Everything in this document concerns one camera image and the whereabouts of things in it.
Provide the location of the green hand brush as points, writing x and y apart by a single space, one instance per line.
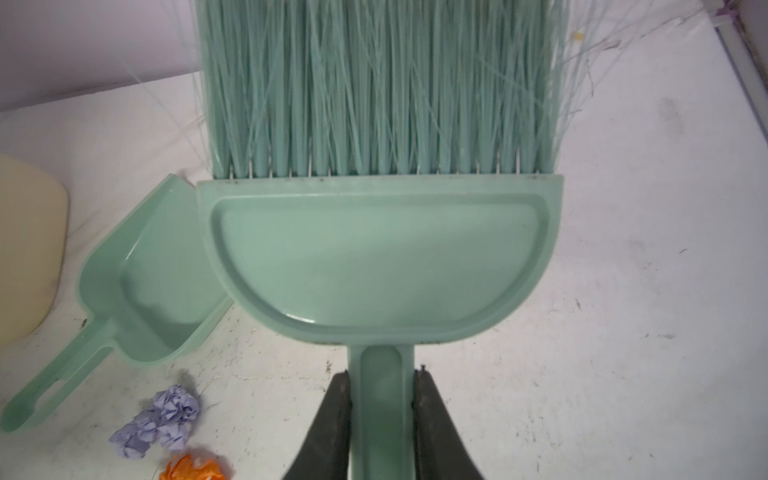
384 176

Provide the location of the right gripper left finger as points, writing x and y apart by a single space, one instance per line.
324 454

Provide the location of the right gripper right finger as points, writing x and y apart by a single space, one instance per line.
438 449

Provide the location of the orange paper scrap near dustpan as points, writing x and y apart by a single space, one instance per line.
193 467

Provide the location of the cream trash bin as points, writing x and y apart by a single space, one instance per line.
34 220

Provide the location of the green dustpan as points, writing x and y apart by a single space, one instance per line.
149 292

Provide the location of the purple paper scrap centre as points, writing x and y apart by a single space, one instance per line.
167 422

